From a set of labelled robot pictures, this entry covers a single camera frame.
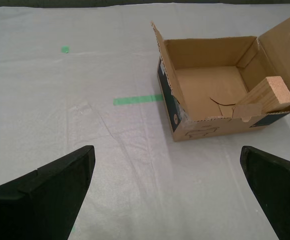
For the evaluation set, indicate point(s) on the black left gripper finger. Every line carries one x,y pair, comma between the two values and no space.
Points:
40,200
282,195

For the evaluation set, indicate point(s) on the light wooden block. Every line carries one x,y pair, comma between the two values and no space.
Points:
275,92

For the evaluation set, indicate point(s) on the brown cardboard box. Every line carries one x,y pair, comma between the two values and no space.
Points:
210,87

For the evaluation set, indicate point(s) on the white plastic table sheet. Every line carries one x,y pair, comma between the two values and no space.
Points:
60,125

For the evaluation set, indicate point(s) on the long green tape strip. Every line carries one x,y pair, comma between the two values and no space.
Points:
135,100

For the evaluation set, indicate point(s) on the green tape mark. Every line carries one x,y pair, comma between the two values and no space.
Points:
65,49

